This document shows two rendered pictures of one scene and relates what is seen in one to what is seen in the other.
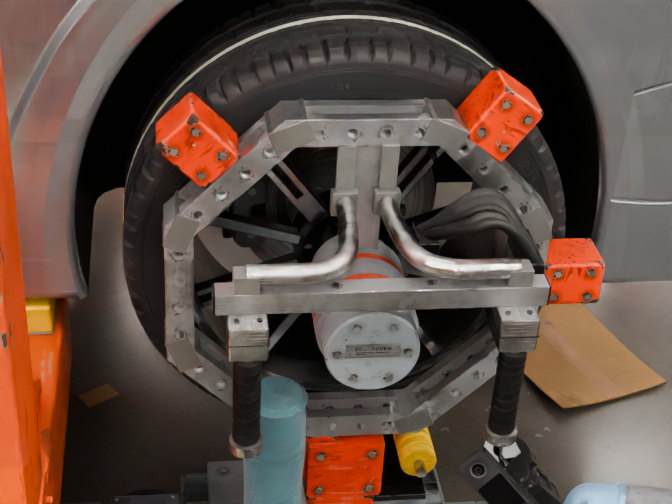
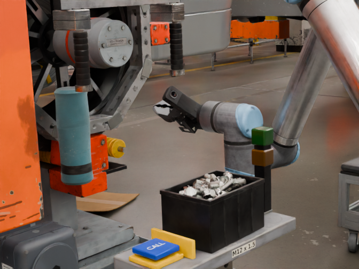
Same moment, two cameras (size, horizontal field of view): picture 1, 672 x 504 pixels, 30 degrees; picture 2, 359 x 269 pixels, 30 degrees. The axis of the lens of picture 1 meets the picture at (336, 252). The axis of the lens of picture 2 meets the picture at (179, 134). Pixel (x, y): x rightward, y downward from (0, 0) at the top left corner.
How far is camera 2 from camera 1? 1.28 m
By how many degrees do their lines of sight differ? 40
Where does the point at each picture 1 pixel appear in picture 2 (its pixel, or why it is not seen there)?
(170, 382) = not seen: outside the picture
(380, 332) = (118, 31)
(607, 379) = (115, 201)
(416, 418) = (116, 117)
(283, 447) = (85, 112)
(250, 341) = (83, 16)
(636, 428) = (142, 209)
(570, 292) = (160, 38)
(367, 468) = (101, 151)
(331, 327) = (96, 32)
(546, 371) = (86, 207)
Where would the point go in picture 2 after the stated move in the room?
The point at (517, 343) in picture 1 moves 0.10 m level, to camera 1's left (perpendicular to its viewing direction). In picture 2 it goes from (178, 15) to (149, 17)
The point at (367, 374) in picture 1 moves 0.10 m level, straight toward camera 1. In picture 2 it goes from (116, 56) to (135, 59)
